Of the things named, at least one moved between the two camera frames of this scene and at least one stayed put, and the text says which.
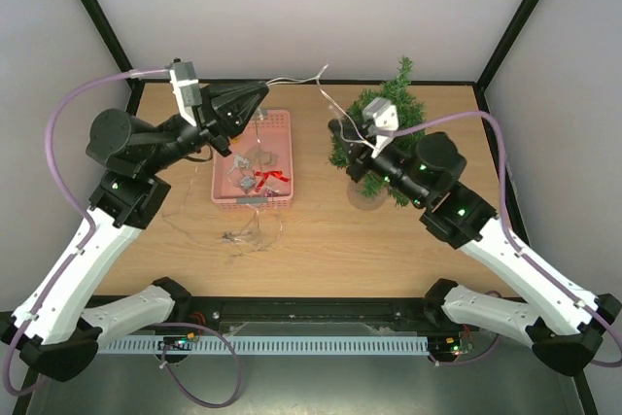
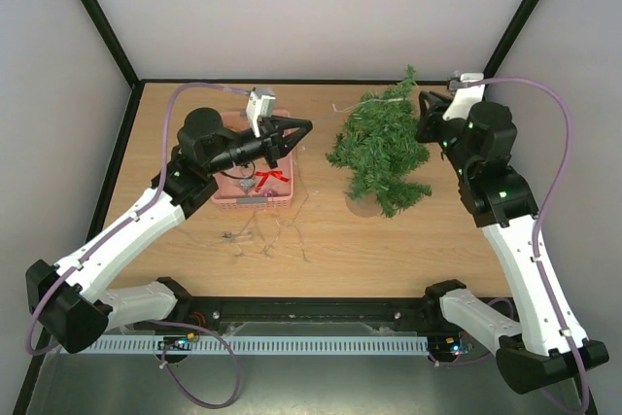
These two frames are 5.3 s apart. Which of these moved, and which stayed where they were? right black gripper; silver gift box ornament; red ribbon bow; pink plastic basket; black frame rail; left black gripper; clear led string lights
Moved: left black gripper; clear led string lights; right black gripper
Stayed: silver gift box ornament; black frame rail; pink plastic basket; red ribbon bow
